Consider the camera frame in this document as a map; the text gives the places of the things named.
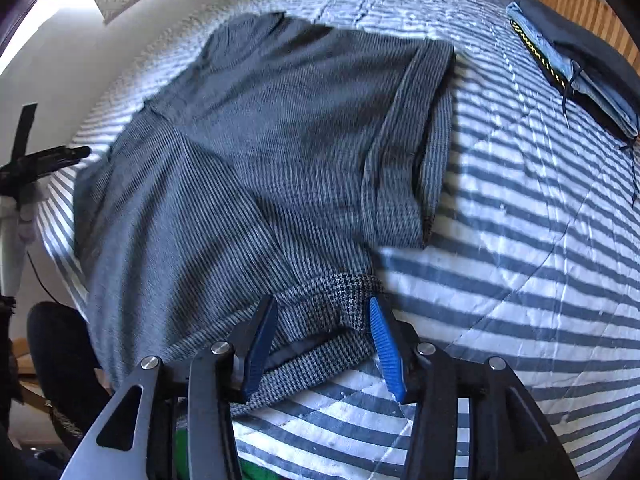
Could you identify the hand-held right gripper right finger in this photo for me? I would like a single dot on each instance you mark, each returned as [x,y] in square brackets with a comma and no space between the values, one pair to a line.
[385,350]

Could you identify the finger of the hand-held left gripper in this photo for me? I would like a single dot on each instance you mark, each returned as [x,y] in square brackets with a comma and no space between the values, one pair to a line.
[50,157]
[25,130]

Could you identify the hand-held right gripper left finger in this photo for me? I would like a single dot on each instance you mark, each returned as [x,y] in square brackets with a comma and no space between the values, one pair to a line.
[260,342]

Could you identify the grey knit sweater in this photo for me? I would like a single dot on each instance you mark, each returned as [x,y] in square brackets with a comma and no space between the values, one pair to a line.
[250,160]

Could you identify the green object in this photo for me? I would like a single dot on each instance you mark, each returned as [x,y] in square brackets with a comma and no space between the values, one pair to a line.
[205,452]

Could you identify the blue striped bed quilt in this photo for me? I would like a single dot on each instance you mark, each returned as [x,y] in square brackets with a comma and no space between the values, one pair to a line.
[525,260]

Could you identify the wooden slatted bed rail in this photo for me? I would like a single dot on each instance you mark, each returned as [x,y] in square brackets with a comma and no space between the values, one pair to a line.
[575,5]

